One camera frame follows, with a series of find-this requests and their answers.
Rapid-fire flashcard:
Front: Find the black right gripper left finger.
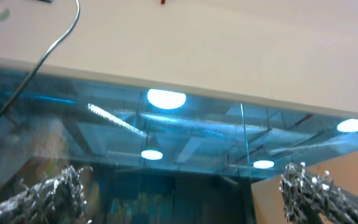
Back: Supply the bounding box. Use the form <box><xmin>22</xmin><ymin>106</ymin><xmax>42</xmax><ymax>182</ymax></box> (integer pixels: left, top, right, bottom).
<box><xmin>0</xmin><ymin>166</ymin><xmax>88</xmax><ymax>224</ymax></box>

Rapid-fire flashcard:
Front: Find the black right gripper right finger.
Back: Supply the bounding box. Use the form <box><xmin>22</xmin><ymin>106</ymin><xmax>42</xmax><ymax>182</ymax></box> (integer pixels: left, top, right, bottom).
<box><xmin>279</xmin><ymin>162</ymin><xmax>358</xmax><ymax>224</ymax></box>

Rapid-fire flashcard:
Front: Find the cardboard box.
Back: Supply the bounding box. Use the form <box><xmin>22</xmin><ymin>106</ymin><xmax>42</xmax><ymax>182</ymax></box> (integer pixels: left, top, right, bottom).
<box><xmin>252</xmin><ymin>151</ymin><xmax>358</xmax><ymax>224</ymax></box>

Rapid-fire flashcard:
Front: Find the glass partition window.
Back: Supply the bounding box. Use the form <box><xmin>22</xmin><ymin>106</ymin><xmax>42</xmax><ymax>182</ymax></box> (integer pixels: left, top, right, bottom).
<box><xmin>0</xmin><ymin>68</ymin><xmax>358</xmax><ymax>223</ymax></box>

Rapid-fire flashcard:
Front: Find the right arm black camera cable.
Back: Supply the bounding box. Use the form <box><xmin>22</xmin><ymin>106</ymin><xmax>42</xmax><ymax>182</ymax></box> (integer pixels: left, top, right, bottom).
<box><xmin>0</xmin><ymin>0</ymin><xmax>81</xmax><ymax>136</ymax></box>

